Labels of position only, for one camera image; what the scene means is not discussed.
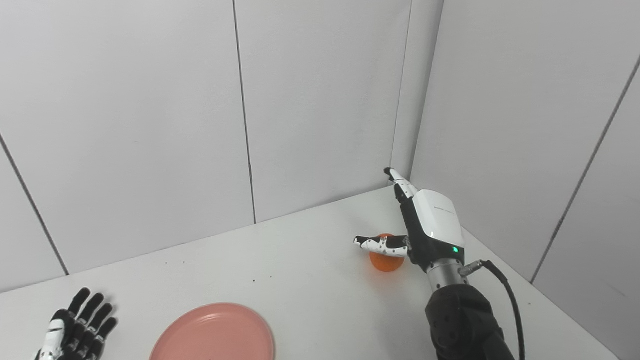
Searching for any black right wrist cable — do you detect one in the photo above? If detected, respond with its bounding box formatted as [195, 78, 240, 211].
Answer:
[458, 259, 527, 360]

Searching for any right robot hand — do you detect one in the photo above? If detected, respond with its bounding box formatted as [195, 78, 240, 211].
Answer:
[353, 167, 466, 274]

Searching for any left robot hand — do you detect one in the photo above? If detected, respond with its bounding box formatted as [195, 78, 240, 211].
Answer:
[32, 287, 119, 360]

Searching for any pink round plate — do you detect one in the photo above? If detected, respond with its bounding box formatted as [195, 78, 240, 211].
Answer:
[149, 302, 277, 360]

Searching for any orange fruit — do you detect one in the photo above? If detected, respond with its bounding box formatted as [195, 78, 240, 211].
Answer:
[369, 233, 406, 273]

